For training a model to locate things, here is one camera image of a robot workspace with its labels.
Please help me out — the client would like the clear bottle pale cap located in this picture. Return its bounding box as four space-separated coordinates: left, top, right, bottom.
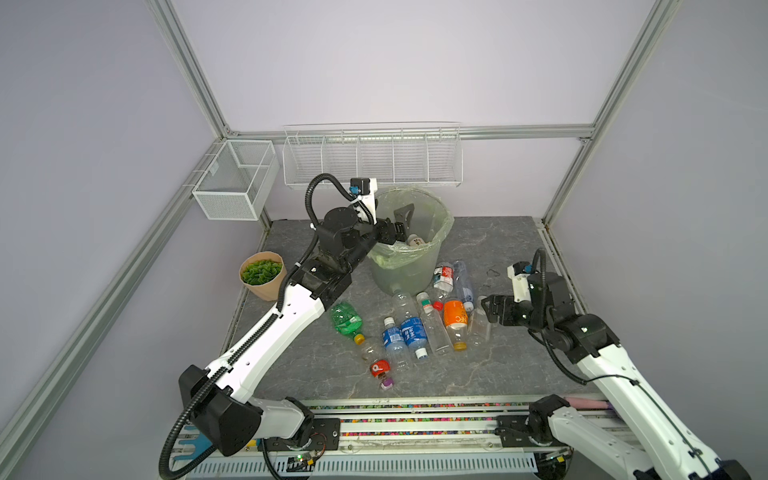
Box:
469 295 492 347

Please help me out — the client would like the orange label bottle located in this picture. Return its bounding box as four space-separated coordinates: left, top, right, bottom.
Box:
443 300 469 351

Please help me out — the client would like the crushed green bottle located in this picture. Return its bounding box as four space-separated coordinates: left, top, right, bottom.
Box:
331 301 363 338

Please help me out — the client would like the red label purple cap bottle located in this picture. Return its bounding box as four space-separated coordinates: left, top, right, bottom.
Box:
369 359 394 390

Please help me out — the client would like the bottle yellow white label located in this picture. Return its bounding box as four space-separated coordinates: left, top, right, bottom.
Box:
406 234 427 248

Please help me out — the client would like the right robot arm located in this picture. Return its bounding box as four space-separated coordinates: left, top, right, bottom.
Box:
481 248 750 479

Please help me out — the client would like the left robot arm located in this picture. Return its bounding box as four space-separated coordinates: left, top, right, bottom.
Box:
158 173 405 479

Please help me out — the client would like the green bagged waste bin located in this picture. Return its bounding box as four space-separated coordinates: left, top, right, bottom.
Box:
368 187 454 296

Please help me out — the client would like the clear bottle blue cap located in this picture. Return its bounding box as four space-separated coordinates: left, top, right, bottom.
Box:
453 260 475 313

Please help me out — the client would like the red label cola bottle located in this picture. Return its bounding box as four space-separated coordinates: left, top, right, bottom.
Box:
432 262 454 294

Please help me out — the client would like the clear bottle green cap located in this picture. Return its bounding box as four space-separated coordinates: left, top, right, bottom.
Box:
416 292 453 356

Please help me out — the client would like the blue label bottle white cap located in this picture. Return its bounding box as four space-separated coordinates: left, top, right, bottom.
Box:
393 290 429 362

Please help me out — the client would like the small blue label bottle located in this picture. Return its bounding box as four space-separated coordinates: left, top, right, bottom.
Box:
382 317 411 372

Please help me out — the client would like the purple pink tool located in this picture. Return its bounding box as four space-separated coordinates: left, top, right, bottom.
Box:
565 397 613 410

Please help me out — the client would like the clear bottle yellow cap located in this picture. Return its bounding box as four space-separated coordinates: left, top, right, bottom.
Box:
353 334 386 363

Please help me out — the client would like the beige plant pot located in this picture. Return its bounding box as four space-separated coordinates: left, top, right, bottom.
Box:
239 251 287 301

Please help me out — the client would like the green artificial plant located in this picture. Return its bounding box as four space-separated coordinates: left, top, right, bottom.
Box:
240 259 283 286

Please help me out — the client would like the white mesh side basket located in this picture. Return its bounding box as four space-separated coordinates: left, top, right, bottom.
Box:
192 140 280 221

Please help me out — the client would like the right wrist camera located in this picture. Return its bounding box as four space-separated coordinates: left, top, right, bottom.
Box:
507 261 532 303

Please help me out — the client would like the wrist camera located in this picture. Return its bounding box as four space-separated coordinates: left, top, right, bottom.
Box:
349 177 378 225
507 261 532 303

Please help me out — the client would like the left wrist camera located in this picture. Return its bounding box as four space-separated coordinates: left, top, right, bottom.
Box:
349 177 378 225

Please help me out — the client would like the white wire wall basket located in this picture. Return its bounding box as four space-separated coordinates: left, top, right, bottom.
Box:
282 122 464 188

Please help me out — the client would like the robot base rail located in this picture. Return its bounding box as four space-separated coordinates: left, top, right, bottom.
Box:
161 395 655 480

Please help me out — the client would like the aluminium frame corner post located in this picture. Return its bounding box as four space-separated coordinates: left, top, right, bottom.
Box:
146 0 232 138

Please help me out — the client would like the right aluminium frame post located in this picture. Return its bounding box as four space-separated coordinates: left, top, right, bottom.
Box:
542 0 682 226

